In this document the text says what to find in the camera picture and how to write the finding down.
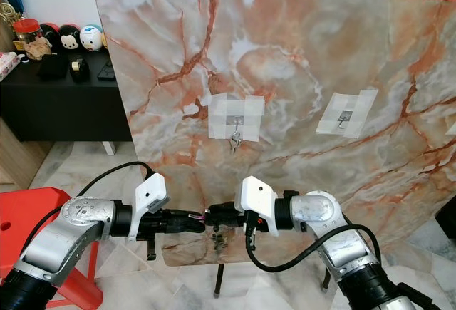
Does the white duck plush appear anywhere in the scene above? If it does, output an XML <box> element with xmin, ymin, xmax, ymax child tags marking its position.
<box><xmin>78</xmin><ymin>25</ymin><xmax>103</xmax><ymax>53</ymax></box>

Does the pink white tissue pack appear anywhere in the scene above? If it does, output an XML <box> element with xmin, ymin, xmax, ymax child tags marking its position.
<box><xmin>0</xmin><ymin>51</ymin><xmax>21</xmax><ymax>70</ymax></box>

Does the black red mouse plush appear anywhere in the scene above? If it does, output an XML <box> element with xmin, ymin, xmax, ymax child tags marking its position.
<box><xmin>43</xmin><ymin>23</ymin><xmax>61</xmax><ymax>47</ymax></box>

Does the black phone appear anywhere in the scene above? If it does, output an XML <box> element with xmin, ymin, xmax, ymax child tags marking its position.
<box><xmin>98</xmin><ymin>61</ymin><xmax>115</xmax><ymax>81</ymax></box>

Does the red plastic stool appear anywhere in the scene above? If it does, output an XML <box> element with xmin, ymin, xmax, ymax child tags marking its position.
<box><xmin>0</xmin><ymin>187</ymin><xmax>104</xmax><ymax>310</ymax></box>

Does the marble table with red edge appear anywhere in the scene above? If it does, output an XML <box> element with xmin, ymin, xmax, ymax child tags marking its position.
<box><xmin>94</xmin><ymin>0</ymin><xmax>456</xmax><ymax>298</ymax></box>

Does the black low console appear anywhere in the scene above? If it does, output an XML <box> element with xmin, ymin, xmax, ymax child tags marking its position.
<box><xmin>0</xmin><ymin>53</ymin><xmax>135</xmax><ymax>155</ymax></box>

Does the clear jar with red lid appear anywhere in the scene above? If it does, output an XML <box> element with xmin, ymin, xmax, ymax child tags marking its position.
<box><xmin>14</xmin><ymin>18</ymin><xmax>47</xmax><ymax>61</ymax></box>

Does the translucent tape patch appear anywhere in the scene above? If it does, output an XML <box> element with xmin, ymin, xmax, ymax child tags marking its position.
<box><xmin>208</xmin><ymin>94</ymin><xmax>266</xmax><ymax>142</ymax></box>
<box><xmin>316</xmin><ymin>88</ymin><xmax>380</xmax><ymax>140</ymax></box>

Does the black tape dispenser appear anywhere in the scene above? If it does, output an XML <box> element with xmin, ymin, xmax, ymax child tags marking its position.
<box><xmin>70</xmin><ymin>58</ymin><xmax>90</xmax><ymax>81</ymax></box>

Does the silver key bunch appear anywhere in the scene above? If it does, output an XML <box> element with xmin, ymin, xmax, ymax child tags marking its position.
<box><xmin>229</xmin><ymin>130</ymin><xmax>244</xmax><ymax>154</ymax></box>

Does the black white mouse plush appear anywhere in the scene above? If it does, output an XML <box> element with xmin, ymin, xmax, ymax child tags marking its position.
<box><xmin>58</xmin><ymin>25</ymin><xmax>81</xmax><ymax>51</ymax></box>

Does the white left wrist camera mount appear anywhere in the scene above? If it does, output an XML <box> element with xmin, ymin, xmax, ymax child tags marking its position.
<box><xmin>127</xmin><ymin>173</ymin><xmax>170</xmax><ymax>242</ymax></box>

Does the black wallet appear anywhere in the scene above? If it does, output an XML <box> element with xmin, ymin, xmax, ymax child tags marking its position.
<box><xmin>38</xmin><ymin>57</ymin><xmax>67</xmax><ymax>81</ymax></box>

